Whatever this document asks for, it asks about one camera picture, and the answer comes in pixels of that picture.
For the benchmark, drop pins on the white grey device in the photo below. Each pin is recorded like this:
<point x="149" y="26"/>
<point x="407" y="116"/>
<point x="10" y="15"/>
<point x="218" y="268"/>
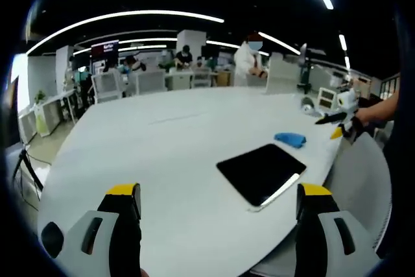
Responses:
<point x="308" y="105"/>

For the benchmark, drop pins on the person's left hand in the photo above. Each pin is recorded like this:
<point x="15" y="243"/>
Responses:
<point x="144" y="273"/>

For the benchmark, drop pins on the curved ceiling light strip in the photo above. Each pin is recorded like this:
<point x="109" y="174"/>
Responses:
<point x="129" y="15"/>

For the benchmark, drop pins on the black tripod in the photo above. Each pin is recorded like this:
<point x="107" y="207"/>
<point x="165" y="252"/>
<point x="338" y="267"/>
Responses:
<point x="27" y="170"/>

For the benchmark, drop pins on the white square box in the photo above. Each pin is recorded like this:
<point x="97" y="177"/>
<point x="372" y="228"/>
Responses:
<point x="325" y="98"/>

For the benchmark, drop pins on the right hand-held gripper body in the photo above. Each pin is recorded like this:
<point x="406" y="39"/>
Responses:
<point x="347" y="100"/>

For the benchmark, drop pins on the blue cleaning cloth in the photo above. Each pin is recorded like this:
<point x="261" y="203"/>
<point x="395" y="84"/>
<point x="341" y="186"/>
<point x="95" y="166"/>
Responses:
<point x="290" y="139"/>

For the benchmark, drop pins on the green potted plant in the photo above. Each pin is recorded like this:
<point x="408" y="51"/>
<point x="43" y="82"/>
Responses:
<point x="39" y="96"/>

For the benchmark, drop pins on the white high-back chair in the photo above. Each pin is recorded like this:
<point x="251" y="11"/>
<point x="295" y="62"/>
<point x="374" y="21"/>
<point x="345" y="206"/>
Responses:
<point x="282" y="74"/>

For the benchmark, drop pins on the black tablet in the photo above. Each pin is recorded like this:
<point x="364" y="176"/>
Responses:
<point x="259" y="173"/>

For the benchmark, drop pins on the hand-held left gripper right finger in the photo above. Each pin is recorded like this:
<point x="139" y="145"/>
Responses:
<point x="309" y="248"/>

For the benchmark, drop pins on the dark wall screen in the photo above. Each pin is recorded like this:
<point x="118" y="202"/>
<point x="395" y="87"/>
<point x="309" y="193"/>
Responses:
<point x="104" y="48"/>

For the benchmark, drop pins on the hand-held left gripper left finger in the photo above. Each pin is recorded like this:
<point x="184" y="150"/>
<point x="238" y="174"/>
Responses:
<point x="124" y="248"/>

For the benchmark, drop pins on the white mesh office chair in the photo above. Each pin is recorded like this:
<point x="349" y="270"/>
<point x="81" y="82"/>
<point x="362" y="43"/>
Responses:
<point x="360" y="179"/>

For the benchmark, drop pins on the white low cabinet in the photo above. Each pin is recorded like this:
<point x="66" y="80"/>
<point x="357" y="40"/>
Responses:
<point x="47" y="118"/>

